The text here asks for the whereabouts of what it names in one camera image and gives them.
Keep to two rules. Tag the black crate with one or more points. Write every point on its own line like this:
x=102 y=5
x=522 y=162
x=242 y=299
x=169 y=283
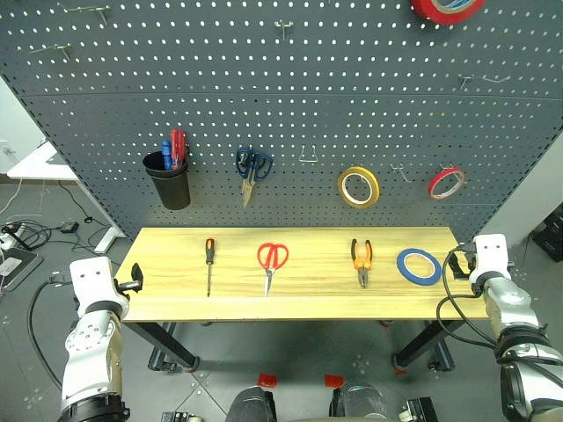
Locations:
x=550 y=237

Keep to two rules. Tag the black plastic cup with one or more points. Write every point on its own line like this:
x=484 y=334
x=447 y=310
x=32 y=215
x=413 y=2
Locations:
x=173 y=189

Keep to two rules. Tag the black table leg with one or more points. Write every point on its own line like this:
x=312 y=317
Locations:
x=167 y=343
x=422 y=343

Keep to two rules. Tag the yellow tape roll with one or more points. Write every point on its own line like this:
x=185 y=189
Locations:
x=340 y=186

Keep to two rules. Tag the white power strip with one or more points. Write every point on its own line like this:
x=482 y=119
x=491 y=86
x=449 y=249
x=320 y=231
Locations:
x=9 y=239

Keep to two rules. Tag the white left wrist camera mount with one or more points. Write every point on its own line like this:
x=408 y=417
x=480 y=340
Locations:
x=92 y=277

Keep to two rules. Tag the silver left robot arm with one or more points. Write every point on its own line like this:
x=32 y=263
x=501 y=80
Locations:
x=88 y=343

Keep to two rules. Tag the white desk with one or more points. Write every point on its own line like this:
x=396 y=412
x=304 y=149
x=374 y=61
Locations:
x=35 y=165

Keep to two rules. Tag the black power adapter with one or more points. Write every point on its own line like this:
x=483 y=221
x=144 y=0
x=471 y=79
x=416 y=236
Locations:
x=69 y=227

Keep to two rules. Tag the grey metal pegboard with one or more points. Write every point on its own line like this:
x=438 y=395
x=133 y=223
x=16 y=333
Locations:
x=308 y=110

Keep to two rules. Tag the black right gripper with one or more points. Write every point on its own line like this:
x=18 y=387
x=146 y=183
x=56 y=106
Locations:
x=471 y=263

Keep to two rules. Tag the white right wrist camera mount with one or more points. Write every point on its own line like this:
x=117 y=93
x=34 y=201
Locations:
x=490 y=250

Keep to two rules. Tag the black orange screwdriver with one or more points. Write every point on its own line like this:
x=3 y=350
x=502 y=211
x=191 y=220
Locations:
x=210 y=250

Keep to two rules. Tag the grey floor board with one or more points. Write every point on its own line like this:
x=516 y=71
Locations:
x=22 y=268

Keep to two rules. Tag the wide red tape roll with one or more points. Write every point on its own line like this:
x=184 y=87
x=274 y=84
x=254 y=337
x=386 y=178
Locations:
x=429 y=13

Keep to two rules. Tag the black frame with caster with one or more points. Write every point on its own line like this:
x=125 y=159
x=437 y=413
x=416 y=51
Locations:
x=420 y=411
x=180 y=416

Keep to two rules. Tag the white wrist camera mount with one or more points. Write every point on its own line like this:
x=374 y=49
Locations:
x=490 y=250
x=92 y=277

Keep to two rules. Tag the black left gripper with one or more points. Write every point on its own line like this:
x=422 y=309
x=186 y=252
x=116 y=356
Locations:
x=125 y=285

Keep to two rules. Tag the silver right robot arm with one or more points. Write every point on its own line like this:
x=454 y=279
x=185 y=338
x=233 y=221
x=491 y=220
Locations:
x=510 y=299

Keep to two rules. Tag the orange black pliers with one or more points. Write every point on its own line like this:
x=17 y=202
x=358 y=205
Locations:
x=361 y=266

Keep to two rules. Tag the thin red tape roll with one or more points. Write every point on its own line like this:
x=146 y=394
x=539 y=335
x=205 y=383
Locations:
x=430 y=190

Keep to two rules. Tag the dark grey rounded shell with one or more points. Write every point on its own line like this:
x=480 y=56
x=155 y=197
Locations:
x=360 y=404
x=250 y=406

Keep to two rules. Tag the blue tape roll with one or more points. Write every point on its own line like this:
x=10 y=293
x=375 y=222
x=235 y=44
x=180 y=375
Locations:
x=400 y=266

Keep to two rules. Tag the red floor tape mark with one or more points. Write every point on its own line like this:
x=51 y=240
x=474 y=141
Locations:
x=267 y=380
x=333 y=380

